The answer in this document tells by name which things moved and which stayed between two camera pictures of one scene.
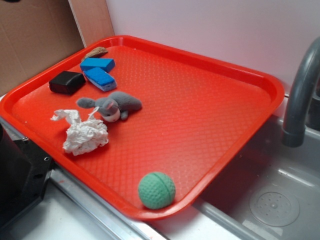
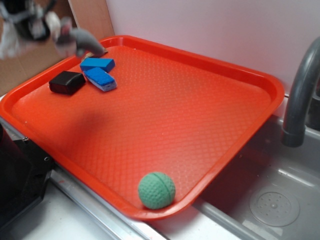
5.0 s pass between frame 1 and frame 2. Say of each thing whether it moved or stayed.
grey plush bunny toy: moved
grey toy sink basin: stayed
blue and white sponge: stayed
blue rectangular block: stayed
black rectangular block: stayed
